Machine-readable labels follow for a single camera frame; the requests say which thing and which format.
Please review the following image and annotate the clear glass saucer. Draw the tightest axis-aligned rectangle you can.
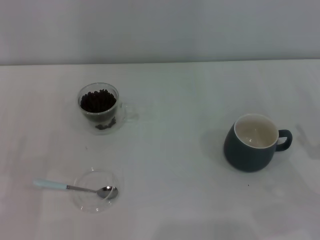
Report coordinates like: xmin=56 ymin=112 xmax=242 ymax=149
xmin=72 ymin=167 xmax=125 ymax=214

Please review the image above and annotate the coffee bean pile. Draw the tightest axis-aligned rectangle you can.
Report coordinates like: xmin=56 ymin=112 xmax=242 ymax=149
xmin=80 ymin=88 xmax=118 ymax=114

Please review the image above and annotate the dark teal ceramic mug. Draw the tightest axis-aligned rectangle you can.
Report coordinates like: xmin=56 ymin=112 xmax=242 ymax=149
xmin=223 ymin=113 xmax=294 ymax=173

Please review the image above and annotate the clear double-wall glass cup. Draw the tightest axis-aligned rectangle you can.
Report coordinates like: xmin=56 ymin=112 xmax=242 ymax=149
xmin=76 ymin=82 xmax=139 ymax=136

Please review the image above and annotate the blue-handled metal spoon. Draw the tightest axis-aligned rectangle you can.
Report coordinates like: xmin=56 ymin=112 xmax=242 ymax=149
xmin=32 ymin=178 xmax=120 ymax=201

